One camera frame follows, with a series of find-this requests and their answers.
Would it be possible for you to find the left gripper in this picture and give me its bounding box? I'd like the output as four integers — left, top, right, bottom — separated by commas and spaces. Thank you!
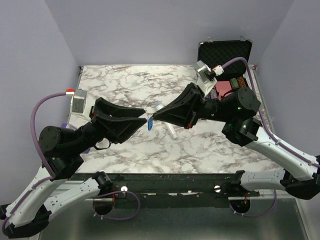
72, 96, 149, 155

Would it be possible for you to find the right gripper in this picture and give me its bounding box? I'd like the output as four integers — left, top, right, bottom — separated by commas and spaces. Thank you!
152, 82, 233, 130

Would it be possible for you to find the blue key tag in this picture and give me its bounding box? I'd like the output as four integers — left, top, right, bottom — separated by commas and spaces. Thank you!
147, 117, 154, 131

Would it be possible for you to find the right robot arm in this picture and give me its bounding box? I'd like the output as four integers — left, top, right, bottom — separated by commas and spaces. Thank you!
152, 83, 320, 200

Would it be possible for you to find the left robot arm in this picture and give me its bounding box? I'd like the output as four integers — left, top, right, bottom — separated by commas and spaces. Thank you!
0, 98, 146, 239

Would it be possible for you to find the white toy microphone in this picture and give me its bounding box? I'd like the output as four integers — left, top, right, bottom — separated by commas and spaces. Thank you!
154, 101, 178, 140

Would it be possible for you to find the pink card stack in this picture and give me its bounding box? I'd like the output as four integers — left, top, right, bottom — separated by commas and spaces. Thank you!
215, 81, 232, 100

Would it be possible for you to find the purple box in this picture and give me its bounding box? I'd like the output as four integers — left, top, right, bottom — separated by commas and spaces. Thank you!
61, 122, 90, 154

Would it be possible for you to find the black poker chip case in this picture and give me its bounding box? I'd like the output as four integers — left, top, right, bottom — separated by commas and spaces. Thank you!
197, 38, 253, 100

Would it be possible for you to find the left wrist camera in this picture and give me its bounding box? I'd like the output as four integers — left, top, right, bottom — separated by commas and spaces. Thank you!
66, 88, 95, 122

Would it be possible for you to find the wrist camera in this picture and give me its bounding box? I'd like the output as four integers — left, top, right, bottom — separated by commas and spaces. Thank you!
66, 88, 95, 122
193, 60, 224, 97

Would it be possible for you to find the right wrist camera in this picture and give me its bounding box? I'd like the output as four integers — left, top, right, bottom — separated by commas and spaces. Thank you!
193, 60, 224, 97

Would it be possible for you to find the black mounting rail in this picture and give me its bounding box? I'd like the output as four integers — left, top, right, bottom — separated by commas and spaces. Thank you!
57, 172, 261, 208

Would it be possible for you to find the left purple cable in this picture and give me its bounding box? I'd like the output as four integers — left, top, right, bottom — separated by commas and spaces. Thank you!
0, 90, 73, 231

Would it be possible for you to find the purple cable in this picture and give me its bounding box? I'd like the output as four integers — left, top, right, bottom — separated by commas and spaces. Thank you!
0, 90, 73, 231
219, 56, 320, 168

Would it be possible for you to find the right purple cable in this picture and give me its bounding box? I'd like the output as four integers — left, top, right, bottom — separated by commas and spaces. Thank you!
219, 56, 320, 168

